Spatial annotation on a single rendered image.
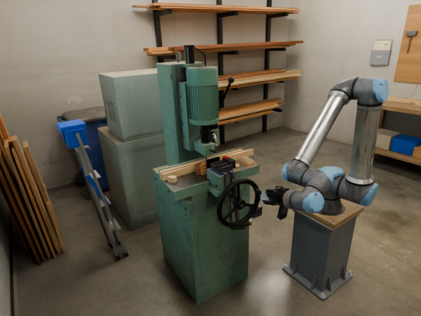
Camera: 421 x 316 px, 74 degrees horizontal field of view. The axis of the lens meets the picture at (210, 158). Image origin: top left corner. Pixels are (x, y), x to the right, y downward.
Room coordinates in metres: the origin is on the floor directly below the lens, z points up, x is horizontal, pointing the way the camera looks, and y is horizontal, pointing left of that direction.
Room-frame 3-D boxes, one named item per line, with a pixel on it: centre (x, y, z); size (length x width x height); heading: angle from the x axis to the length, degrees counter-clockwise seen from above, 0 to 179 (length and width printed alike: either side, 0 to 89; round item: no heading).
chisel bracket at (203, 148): (1.63, 0.04, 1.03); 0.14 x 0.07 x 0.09; 31
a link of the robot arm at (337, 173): (1.59, -0.77, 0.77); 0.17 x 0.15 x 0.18; 42
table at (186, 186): (1.51, -0.02, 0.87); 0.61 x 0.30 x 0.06; 121
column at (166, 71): (1.86, 0.18, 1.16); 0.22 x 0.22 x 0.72; 31
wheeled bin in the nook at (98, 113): (3.13, 1.34, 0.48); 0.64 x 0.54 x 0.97; 126
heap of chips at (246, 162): (1.66, -0.23, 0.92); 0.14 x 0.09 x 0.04; 31
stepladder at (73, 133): (1.89, 0.89, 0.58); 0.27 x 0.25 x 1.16; 125
